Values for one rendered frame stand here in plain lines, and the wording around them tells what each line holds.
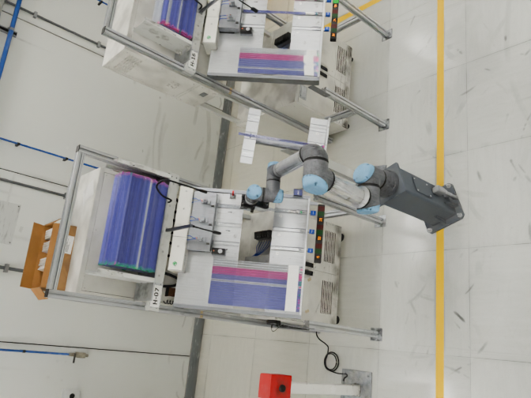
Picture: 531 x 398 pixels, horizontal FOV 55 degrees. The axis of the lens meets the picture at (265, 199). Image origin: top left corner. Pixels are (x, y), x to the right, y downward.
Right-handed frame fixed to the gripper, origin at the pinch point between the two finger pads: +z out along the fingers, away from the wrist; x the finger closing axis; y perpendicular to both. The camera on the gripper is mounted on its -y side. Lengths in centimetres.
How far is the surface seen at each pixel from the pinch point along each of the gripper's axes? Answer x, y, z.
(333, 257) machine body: 13, -64, 54
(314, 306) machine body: 48, -51, 45
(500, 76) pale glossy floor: -91, -137, -32
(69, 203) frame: 17, 93, -29
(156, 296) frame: 56, 46, -1
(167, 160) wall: -78, 70, 162
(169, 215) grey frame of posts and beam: 10.9, 45.8, -0.9
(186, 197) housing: -1.6, 37.8, -0.1
